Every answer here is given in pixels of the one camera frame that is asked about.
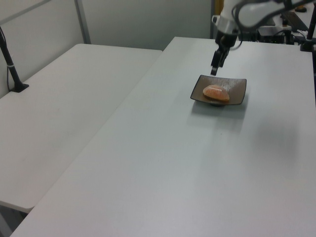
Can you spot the black electronics box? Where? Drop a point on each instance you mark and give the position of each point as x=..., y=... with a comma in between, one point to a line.
x=271, y=33

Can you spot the orange glazed bread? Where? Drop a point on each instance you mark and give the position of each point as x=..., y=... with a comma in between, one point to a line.
x=216, y=93

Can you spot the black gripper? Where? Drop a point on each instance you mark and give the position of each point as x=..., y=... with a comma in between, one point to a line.
x=225, y=40

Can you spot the black clamped camera stand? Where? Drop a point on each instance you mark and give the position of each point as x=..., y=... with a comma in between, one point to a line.
x=309, y=37

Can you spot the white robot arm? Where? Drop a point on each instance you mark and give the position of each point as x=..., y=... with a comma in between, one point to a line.
x=249, y=12

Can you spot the dark round disc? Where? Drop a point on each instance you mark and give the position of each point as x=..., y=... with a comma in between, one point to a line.
x=301, y=10

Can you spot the yellow panel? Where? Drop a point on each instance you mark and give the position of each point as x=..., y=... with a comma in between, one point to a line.
x=218, y=7

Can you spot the dark flat laptop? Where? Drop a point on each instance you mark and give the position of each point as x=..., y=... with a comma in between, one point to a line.
x=271, y=22

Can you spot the black keyboard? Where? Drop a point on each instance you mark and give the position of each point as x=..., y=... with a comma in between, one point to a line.
x=296, y=21

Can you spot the grey partition post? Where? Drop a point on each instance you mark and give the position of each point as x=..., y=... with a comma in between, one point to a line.
x=82, y=22

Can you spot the square brown ceramic plate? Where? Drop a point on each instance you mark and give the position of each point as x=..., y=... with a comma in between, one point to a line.
x=234, y=86

